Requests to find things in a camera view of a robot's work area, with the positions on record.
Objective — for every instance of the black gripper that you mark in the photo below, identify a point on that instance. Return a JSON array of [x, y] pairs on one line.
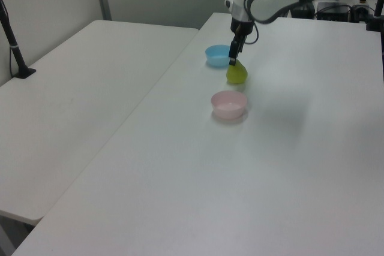
[[241, 28]]

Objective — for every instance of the green pear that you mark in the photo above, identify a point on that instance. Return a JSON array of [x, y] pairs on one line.
[[237, 73]]

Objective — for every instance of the blue plastic bowl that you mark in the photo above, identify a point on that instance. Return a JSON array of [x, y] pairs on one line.
[[216, 55]]

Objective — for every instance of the pink plastic bowl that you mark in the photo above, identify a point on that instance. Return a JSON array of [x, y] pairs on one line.
[[229, 105]]

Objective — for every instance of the black electronics box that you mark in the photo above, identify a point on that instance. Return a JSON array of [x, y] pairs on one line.
[[333, 10]]

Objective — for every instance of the black device with yellow part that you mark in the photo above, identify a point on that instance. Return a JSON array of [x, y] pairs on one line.
[[362, 8]]

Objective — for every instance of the white side table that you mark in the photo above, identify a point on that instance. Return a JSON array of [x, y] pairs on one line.
[[75, 103]]

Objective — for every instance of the black camera stand pole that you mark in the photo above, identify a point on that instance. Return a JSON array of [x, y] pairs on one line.
[[376, 10], [15, 49]]

